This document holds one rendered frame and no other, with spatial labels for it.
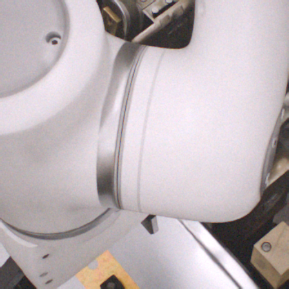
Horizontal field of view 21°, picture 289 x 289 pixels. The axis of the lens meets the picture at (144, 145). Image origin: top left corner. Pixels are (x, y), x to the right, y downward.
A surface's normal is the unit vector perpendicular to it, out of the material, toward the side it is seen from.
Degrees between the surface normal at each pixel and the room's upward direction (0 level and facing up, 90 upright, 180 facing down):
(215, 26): 48
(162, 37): 90
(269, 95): 67
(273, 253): 0
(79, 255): 92
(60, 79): 18
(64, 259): 91
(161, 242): 0
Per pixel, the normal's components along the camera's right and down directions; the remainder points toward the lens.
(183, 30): 0.63, 0.69
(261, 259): -0.77, 0.60
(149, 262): -0.07, -0.40
